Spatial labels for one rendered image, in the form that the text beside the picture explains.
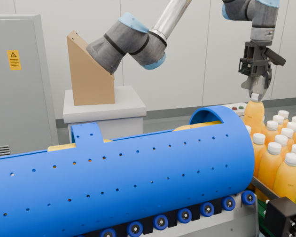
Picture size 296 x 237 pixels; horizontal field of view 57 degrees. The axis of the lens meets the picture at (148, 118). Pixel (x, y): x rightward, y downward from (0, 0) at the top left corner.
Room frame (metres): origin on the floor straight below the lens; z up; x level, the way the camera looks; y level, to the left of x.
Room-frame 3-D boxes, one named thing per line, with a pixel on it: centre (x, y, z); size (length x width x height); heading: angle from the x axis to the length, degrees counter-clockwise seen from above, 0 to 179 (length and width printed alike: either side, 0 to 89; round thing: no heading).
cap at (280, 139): (0.84, -0.46, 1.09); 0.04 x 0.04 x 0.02
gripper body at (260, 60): (0.96, -0.38, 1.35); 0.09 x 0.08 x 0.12; 110
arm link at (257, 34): (0.96, -0.39, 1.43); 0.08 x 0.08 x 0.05
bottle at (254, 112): (0.97, -0.41, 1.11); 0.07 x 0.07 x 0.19
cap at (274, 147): (0.78, -0.41, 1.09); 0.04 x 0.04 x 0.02
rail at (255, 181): (0.82, -0.35, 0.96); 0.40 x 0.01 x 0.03; 20
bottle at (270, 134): (0.96, -0.48, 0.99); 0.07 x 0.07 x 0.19
